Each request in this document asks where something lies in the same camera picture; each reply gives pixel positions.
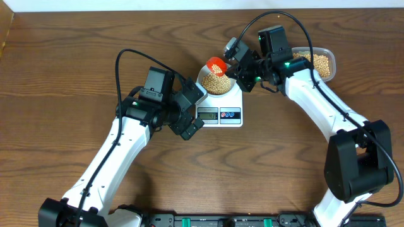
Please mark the clear plastic container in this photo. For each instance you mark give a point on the clear plastic container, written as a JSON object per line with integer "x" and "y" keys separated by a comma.
{"x": 320, "y": 51}

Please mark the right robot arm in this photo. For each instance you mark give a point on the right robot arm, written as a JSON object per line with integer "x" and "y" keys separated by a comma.
{"x": 359, "y": 159}

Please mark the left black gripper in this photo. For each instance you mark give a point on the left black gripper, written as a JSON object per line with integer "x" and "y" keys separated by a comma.
{"x": 178, "y": 127}

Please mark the black mounting rail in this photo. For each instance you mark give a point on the black mounting rail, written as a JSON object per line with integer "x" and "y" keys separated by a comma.
{"x": 285, "y": 219}

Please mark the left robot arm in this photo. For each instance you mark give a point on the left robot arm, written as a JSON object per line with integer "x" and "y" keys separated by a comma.
{"x": 145, "y": 110}

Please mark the soybeans in bowl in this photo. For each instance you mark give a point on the soybeans in bowl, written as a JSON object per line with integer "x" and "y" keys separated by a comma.
{"x": 216, "y": 82}

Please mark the grey bowl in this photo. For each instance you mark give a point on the grey bowl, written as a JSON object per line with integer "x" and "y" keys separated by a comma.
{"x": 204, "y": 71}

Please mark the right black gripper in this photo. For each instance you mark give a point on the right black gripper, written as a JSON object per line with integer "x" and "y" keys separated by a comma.
{"x": 237, "y": 72}

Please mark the red measuring scoop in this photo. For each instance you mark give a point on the red measuring scoop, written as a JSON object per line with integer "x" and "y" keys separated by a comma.
{"x": 217, "y": 64}

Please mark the white digital kitchen scale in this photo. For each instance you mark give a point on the white digital kitchen scale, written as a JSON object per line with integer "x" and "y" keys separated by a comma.
{"x": 222, "y": 110}

